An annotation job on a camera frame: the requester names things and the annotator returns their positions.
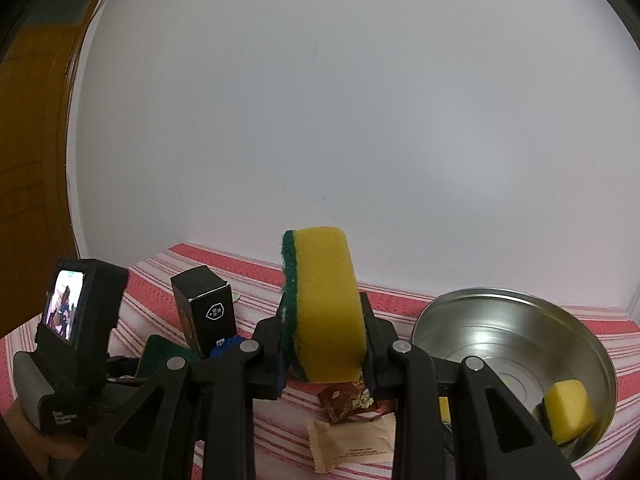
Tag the blue cloth ball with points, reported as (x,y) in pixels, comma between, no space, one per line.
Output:
(225,346)

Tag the yellow sponge in tin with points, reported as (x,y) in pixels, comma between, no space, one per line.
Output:
(569,410)

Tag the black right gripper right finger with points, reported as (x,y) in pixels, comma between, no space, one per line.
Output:
(448,412)

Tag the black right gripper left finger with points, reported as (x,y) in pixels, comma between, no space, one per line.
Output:
(153,435)

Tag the beige wrapped packet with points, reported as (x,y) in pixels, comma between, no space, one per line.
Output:
(368,442)

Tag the black carton box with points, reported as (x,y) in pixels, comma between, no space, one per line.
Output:
(205,308)

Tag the round metal tin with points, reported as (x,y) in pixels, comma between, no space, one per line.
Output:
(529,342)

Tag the dark red floral packet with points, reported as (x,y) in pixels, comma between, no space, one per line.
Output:
(352,401)

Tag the yellow green sponge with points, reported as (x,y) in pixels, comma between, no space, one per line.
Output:
(323,332)
(157,351)

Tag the red white striped tablecloth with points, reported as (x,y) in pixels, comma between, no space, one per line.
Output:
(281,437)

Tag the wooden door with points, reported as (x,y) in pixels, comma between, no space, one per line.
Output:
(38,73)

